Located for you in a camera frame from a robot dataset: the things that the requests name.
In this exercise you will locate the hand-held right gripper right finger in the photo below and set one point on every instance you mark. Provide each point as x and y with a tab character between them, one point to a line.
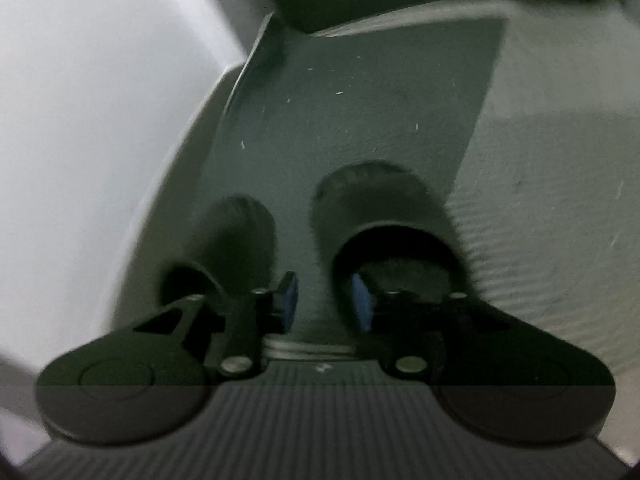
361	305

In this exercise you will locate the black slide sandal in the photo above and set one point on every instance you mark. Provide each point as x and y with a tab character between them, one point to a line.
235	240
390	200

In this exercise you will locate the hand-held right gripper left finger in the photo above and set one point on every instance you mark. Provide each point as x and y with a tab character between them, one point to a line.
290	302

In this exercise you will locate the grey patterned floor mat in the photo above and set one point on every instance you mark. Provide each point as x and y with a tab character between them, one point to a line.
375	110

